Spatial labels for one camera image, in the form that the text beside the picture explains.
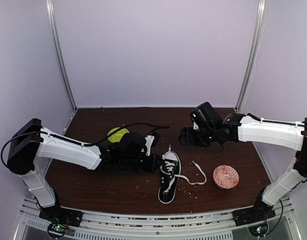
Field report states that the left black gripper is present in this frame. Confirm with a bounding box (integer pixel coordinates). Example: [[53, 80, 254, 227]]
[[121, 152, 165, 174]]

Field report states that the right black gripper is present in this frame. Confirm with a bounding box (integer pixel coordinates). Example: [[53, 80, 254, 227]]
[[178, 126, 217, 147]]

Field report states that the white shoelace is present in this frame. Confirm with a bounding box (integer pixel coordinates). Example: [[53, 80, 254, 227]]
[[161, 144, 207, 198]]

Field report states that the black white canvas sneaker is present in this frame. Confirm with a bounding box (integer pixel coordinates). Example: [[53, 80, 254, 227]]
[[158, 150, 182, 205]]

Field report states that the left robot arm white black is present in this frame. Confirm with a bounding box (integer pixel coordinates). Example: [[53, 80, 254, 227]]
[[3, 118, 162, 222]]

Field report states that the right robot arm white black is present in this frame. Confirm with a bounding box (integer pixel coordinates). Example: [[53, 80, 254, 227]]
[[178, 112, 307, 221]]

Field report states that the green plastic bowl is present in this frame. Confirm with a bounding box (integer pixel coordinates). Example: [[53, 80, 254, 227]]
[[107, 127, 130, 143]]

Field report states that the red white patterned bowl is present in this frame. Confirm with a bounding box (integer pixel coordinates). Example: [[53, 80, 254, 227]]
[[212, 165, 240, 190]]

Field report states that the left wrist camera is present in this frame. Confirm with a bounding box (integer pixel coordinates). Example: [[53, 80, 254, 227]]
[[118, 131, 160, 159]]

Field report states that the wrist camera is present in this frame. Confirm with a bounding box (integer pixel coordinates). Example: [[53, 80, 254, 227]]
[[189, 101, 223, 130], [118, 131, 160, 159]]

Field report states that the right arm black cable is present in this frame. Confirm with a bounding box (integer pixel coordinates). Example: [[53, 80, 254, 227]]
[[205, 139, 284, 233]]

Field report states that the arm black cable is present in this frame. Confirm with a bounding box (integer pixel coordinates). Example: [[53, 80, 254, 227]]
[[0, 121, 171, 171], [205, 139, 284, 233]]

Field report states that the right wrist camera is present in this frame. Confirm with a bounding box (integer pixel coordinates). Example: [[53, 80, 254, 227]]
[[189, 101, 223, 130]]

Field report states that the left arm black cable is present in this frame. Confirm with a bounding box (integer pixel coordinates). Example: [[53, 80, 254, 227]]
[[0, 121, 171, 171]]

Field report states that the right aluminium frame post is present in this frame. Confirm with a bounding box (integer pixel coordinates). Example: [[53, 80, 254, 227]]
[[234, 0, 267, 113]]

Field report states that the aluminium frame post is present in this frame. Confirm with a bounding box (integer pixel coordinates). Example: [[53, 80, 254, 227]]
[[45, 0, 78, 112], [234, 0, 267, 113]]

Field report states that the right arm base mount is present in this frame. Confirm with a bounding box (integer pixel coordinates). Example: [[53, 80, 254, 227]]
[[232, 207, 276, 238]]

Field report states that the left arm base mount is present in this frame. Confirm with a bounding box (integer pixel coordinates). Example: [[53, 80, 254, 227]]
[[39, 208, 83, 239]]

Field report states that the aluminium front rail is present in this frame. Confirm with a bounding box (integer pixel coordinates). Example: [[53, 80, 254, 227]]
[[11, 197, 305, 240]]

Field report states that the left aluminium frame post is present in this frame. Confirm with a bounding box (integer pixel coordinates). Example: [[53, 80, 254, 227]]
[[45, 0, 78, 112]]

